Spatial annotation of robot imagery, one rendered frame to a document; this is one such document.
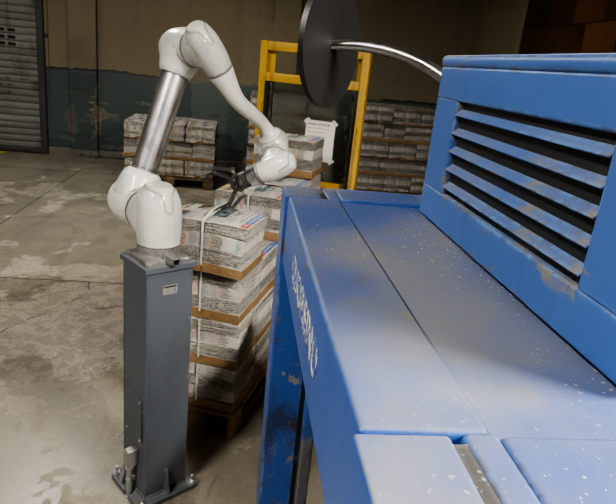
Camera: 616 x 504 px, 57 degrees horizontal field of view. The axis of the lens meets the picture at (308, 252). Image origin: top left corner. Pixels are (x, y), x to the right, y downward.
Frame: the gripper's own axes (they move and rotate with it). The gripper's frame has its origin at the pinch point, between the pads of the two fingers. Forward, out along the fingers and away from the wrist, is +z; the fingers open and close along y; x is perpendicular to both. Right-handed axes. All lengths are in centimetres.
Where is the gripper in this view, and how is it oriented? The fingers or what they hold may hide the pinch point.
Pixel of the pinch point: (209, 194)
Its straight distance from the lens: 254.1
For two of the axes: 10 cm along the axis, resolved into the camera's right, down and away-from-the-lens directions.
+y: 3.8, 9.1, 1.7
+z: -8.9, 3.1, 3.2
